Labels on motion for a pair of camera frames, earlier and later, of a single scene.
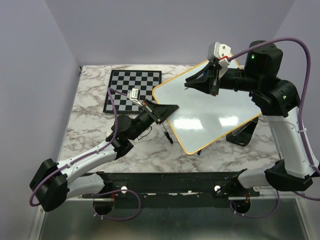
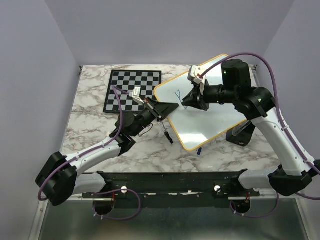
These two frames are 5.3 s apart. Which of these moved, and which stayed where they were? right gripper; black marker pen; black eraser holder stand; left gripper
Moved: right gripper
Stayed: left gripper; black marker pen; black eraser holder stand
